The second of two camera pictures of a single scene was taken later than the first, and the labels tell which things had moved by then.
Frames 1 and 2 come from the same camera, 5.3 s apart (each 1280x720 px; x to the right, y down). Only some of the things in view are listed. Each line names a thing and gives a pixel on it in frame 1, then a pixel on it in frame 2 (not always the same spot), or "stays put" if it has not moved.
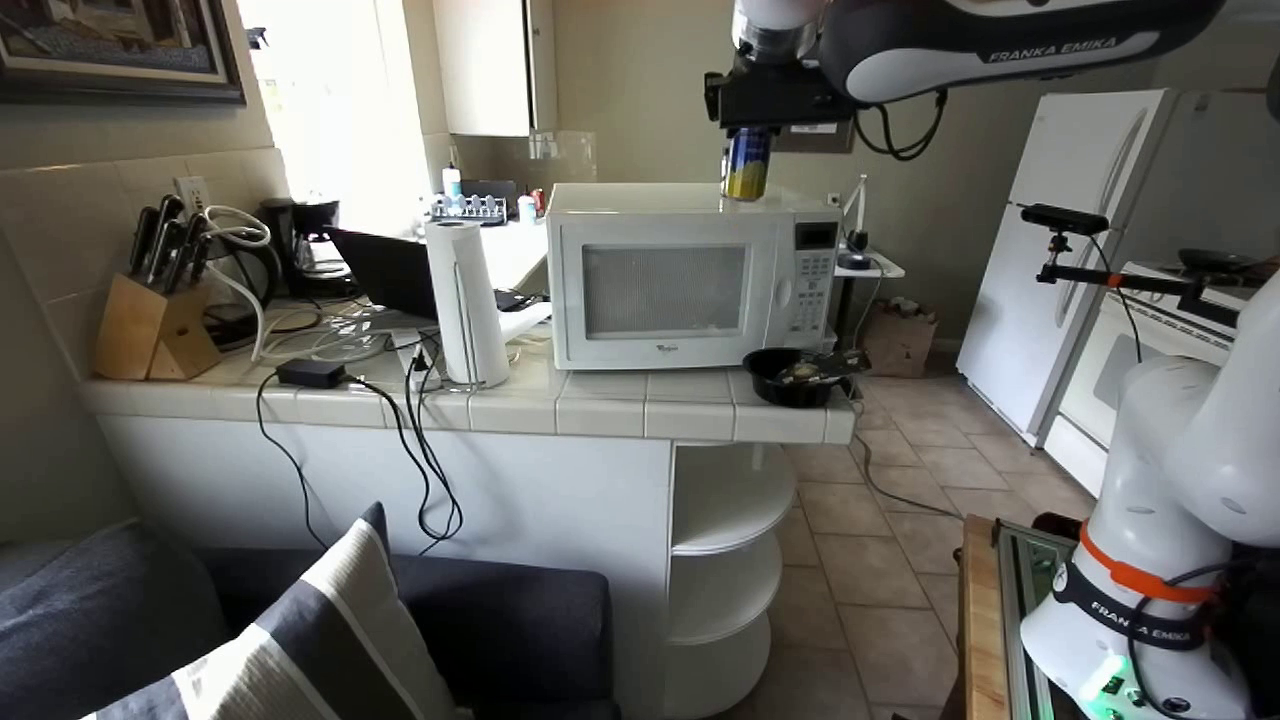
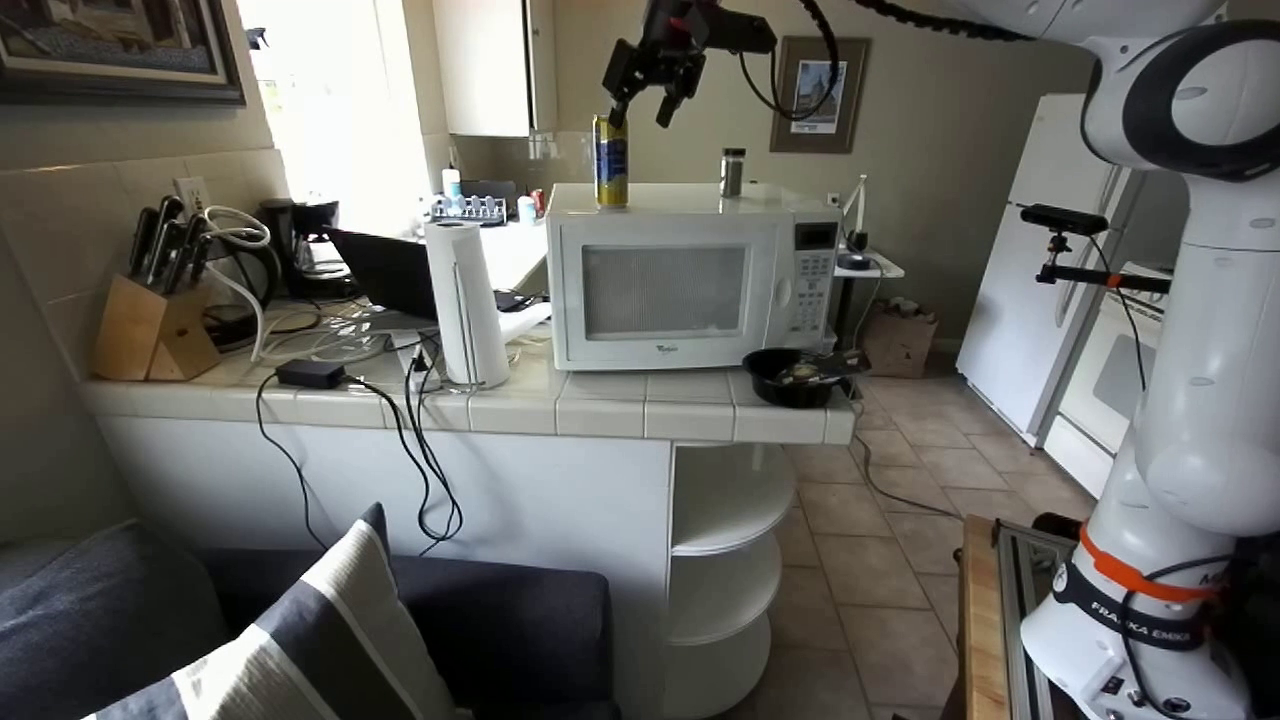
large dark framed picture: [120, 54] stays put
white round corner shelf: [728, 507] stays put
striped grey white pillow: [339, 645] stays put
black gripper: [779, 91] -> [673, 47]
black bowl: [788, 378] stays put
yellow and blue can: [747, 162] -> [613, 166]
